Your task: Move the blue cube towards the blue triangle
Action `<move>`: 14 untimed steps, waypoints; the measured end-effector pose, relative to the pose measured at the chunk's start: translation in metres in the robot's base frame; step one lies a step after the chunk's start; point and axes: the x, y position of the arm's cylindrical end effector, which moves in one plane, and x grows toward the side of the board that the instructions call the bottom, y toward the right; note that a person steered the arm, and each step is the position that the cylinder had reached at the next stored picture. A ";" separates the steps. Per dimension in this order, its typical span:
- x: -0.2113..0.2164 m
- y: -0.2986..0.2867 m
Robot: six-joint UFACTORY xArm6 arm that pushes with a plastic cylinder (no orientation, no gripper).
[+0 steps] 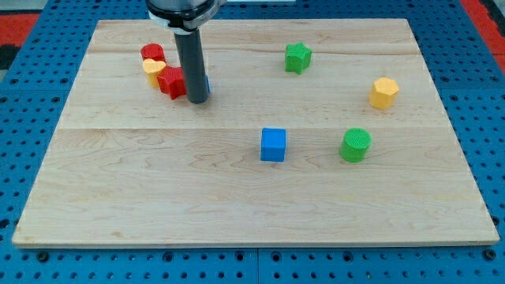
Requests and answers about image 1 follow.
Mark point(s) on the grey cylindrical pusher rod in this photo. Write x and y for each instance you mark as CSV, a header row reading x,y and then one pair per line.
x,y
191,59

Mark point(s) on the blue cube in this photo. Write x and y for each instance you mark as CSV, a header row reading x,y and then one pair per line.
x,y
273,145

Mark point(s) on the red cylinder block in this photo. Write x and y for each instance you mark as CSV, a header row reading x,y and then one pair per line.
x,y
153,51

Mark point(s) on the red star block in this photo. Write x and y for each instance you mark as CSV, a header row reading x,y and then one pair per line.
x,y
171,82

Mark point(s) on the yellow heart block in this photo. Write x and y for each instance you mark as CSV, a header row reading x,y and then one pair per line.
x,y
152,69

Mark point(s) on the green star block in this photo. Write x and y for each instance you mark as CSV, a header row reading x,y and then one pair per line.
x,y
297,58

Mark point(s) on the wooden board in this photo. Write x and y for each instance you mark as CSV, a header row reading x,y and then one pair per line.
x,y
129,168

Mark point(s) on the green cylinder block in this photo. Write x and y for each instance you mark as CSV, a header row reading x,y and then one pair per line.
x,y
355,145

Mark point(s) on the yellow hexagon block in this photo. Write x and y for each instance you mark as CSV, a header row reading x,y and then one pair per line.
x,y
383,93

